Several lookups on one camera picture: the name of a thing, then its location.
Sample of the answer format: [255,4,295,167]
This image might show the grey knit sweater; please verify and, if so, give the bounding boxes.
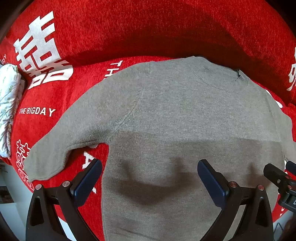
[24,57,295,240]

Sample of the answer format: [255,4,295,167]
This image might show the red wedding bed cover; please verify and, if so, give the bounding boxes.
[0,38,296,241]

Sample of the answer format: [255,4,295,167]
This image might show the white floral folded cloth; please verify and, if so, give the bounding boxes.
[1,64,25,158]

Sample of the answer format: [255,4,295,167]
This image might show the red wedding pillow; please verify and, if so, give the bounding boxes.
[1,1,295,104]

